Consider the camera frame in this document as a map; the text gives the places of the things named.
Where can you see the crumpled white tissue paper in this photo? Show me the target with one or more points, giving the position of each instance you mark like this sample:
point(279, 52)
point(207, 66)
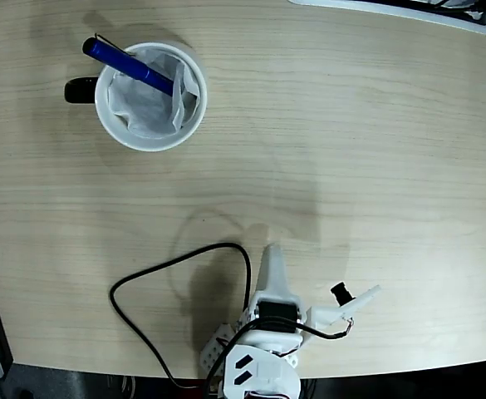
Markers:
point(143, 112)

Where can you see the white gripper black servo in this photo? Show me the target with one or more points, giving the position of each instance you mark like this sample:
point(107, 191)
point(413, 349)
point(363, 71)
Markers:
point(277, 312)

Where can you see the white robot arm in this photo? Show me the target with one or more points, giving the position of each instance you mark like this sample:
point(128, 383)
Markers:
point(263, 374)

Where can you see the black device with white marks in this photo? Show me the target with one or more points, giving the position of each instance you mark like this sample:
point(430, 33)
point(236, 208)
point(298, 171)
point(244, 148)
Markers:
point(454, 10)

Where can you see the black wrist camera white mount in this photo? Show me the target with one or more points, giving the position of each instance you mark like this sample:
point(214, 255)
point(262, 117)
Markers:
point(330, 316)

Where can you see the blue metal pen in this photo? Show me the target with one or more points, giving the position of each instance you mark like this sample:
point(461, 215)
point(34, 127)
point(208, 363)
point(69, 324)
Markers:
point(118, 60)

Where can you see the white flat panel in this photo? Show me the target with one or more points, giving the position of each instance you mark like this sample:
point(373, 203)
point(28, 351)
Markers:
point(371, 5)

